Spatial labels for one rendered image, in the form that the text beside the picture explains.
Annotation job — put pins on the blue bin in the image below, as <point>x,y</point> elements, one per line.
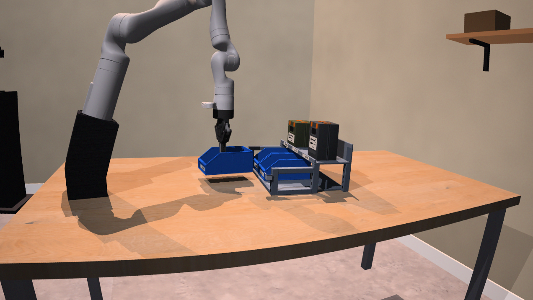
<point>266,152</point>
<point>284,160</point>
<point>236,159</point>

